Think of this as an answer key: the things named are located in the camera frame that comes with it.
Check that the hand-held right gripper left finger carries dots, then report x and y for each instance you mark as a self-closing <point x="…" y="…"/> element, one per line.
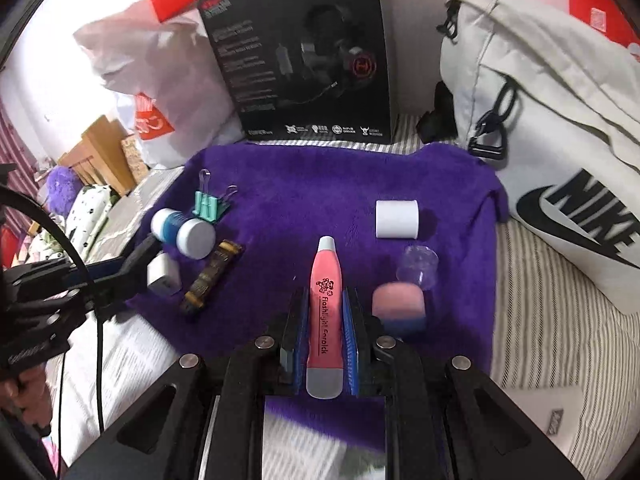
<point x="301" y="340"/>

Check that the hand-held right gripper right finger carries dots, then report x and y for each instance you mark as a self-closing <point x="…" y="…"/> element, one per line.
<point x="351" y="345"/>

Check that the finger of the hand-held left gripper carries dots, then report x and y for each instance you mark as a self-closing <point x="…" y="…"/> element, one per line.
<point x="122" y="297"/>
<point x="135" y="260"/>

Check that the white charger plug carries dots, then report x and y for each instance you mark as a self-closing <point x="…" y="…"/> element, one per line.
<point x="165" y="272"/>

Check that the pink earpick pen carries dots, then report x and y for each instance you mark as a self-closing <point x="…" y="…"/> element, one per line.
<point x="325" y="310"/>

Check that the white and blue cream tube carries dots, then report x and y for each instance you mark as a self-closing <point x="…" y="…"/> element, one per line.
<point x="182" y="230"/>

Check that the person's left hand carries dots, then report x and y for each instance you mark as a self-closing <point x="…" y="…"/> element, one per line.
<point x="35" y="400"/>

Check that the pink and blue eraser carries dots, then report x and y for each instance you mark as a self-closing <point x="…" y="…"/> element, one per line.
<point x="400" y="307"/>

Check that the newspaper sheet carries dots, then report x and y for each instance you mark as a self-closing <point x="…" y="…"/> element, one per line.
<point x="135" y="360"/>

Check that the white dotted cloth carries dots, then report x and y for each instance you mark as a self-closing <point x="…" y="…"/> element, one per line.
<point x="87" y="215"/>

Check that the black and gold packet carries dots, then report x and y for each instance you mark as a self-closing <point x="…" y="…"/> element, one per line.
<point x="212" y="275"/>

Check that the green binder clip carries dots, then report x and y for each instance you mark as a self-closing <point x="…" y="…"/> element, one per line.
<point x="210" y="205"/>

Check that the purple fluffy cushion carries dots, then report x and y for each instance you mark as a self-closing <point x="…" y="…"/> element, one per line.
<point x="64" y="190"/>

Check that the brown cardboard box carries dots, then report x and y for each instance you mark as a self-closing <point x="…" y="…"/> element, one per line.
<point x="134" y="160"/>

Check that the clear plastic container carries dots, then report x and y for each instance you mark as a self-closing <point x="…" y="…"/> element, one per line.
<point x="419" y="265"/>

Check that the wooden furniture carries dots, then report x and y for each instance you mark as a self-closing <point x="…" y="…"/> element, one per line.
<point x="95" y="150"/>

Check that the white tape roll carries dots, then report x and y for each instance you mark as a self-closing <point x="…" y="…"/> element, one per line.
<point x="397" y="219"/>

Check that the purple fluffy towel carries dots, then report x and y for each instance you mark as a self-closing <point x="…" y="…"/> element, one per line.
<point x="300" y="195"/>

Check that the white plastic shopping bag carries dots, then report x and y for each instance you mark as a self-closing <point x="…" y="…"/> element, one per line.
<point x="165" y="70"/>

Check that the black headphone box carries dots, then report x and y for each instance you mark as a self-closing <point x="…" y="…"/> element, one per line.
<point x="300" y="50"/>

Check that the white sling bag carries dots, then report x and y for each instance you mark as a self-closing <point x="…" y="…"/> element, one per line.
<point x="550" y="125"/>

